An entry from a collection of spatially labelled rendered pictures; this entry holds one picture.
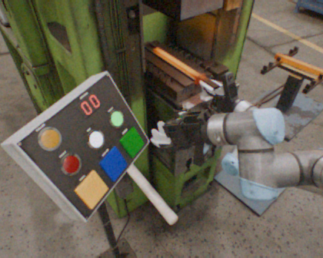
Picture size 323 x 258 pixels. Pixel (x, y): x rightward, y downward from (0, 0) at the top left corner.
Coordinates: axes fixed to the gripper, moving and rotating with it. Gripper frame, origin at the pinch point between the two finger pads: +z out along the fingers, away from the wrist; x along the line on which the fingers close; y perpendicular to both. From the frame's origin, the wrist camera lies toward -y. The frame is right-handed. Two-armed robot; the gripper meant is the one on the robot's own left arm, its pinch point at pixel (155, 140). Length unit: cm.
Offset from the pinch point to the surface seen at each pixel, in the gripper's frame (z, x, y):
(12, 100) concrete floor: 231, -68, 11
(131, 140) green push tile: 9.5, 0.3, 0.8
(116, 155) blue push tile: 9.5, 8.0, 1.6
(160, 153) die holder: 43, -37, -37
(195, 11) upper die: -5.4, -41.2, 23.2
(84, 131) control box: 10.3, 11.4, 13.3
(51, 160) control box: 10.3, 23.3, 13.7
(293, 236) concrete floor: -5, -55, -125
